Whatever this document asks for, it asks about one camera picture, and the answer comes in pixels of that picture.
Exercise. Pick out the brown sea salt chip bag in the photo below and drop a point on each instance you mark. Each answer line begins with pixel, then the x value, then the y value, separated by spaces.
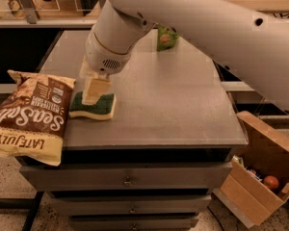
pixel 33 118

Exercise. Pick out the green and yellow sponge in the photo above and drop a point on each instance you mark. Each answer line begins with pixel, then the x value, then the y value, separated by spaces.
pixel 103 109

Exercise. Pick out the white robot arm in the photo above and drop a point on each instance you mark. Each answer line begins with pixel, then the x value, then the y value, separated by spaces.
pixel 251 45

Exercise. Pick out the colourful packet in box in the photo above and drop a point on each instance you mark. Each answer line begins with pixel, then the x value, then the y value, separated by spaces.
pixel 250 170

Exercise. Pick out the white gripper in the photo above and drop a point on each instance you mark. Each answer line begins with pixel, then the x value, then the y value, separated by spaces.
pixel 102 59

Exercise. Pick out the orange bottle on shelf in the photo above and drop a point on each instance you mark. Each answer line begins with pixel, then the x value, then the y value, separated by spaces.
pixel 16 8

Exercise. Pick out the cardboard box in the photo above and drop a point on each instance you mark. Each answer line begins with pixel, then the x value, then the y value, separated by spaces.
pixel 267 152

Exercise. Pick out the grey metal drawer cabinet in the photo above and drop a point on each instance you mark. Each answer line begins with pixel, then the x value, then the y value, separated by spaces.
pixel 173 133

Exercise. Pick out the top drawer knob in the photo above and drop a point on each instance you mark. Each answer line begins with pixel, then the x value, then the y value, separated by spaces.
pixel 127 182

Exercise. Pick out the red apple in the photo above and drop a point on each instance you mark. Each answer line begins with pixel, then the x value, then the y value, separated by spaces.
pixel 271 182

